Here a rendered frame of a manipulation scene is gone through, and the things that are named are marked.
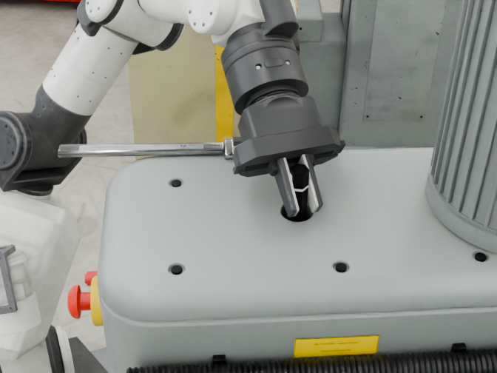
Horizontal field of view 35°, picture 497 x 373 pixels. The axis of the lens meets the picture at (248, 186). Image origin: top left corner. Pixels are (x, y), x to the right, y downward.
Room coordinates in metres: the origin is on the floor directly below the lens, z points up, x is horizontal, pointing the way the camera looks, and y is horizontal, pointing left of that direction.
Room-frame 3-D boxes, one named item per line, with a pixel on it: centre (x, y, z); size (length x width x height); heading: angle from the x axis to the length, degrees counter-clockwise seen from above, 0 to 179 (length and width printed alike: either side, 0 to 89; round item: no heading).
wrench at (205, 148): (0.80, 0.11, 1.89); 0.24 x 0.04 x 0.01; 93
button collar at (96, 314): (0.67, 0.17, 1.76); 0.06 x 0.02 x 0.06; 5
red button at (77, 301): (0.67, 0.20, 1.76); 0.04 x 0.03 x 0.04; 5
